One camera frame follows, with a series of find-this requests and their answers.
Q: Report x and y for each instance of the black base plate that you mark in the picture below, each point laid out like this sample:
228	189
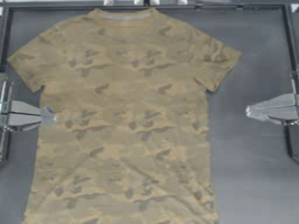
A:
4	145

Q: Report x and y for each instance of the tan camouflage t-shirt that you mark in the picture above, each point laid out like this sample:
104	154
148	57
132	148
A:
124	116

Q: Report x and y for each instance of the white frame bracket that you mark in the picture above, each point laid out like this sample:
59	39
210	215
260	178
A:
182	2
108	2
155	2
137	2

